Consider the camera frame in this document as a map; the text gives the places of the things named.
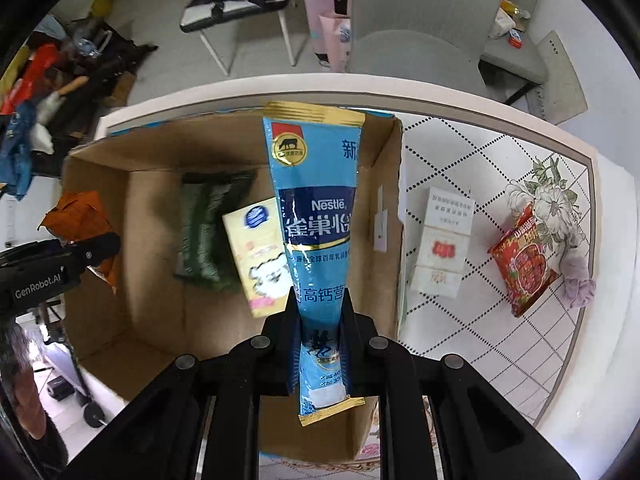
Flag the red snack bag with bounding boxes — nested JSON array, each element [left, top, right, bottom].
[[487, 205, 558, 318]]

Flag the orange cartoon snack bag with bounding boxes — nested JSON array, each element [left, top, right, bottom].
[[39, 191, 122, 292]]

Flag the grey chair near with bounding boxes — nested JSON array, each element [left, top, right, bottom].
[[346, 0, 500, 96]]

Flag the beige tissue pack with bear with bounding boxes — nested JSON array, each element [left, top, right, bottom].
[[222, 197, 292, 318]]

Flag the green snack packet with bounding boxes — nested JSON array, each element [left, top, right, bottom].
[[174, 170, 256, 290]]

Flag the lilac cloth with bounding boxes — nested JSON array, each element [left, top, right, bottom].
[[560, 242, 597, 310]]

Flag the brown cardboard box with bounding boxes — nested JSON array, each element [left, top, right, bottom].
[[63, 110, 402, 463]]

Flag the patterned floral tablecloth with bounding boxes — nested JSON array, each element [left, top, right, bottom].
[[348, 110, 596, 424]]

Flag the pink paper bag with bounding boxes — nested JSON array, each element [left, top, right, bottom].
[[320, 13, 352, 73]]

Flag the blue Nestle milk powder sachet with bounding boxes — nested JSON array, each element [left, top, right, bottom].
[[262, 101, 366, 426]]

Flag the white cigarette carton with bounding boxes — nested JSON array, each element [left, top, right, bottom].
[[410, 186, 475, 298]]

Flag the grey chair far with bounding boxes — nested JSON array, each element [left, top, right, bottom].
[[480, 0, 548, 105]]

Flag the pink suitcase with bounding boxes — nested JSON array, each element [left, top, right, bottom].
[[301, 0, 352, 66]]

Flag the beige flat board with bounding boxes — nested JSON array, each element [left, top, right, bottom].
[[526, 30, 588, 126]]

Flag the grey chair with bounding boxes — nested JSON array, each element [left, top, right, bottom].
[[346, 0, 500, 96], [480, 0, 548, 105]]

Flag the items on far chair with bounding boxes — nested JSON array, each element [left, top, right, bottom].
[[488, 0, 530, 49]]

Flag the pile of clothes and bags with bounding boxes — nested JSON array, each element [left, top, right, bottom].
[[1, 14, 157, 200]]

